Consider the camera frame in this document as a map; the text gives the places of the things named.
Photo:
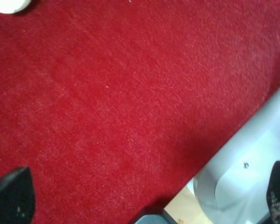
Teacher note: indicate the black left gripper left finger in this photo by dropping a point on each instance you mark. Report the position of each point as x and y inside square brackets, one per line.
[17, 197]

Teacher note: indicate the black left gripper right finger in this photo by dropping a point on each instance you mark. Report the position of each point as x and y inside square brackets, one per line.
[273, 193]

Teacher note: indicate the red velvet tablecloth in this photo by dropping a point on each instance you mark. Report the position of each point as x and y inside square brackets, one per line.
[115, 104]

